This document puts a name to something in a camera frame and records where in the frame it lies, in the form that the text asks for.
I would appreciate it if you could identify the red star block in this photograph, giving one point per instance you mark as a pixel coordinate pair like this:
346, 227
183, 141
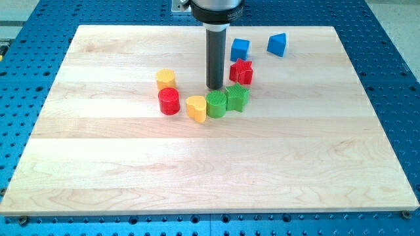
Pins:
241, 72

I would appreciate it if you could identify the green star block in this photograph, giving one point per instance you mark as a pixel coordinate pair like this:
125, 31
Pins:
237, 97

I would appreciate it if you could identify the green cylinder block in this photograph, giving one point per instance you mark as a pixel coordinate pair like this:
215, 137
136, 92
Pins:
216, 104

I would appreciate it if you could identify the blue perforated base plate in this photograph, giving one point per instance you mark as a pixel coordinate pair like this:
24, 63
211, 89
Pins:
35, 56

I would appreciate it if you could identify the blue cube block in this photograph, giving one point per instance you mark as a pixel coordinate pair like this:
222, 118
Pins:
239, 49

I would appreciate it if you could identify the light wooden board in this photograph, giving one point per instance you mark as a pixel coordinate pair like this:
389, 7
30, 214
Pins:
308, 139

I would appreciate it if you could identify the yellow hexagon block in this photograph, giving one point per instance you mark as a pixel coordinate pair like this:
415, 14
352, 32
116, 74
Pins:
165, 78

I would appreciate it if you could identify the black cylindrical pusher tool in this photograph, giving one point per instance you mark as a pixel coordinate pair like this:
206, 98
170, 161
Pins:
215, 42

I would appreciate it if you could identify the yellow heart block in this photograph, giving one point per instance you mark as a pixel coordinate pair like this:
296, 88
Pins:
196, 108

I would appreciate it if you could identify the red cylinder block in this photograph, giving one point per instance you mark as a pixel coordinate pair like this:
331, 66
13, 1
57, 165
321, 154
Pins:
169, 102

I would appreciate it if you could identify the robot arm with black collar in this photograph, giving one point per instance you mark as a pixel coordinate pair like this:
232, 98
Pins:
210, 11

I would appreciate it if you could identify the blue triangular block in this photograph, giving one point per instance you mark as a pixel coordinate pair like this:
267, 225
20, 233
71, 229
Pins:
277, 44

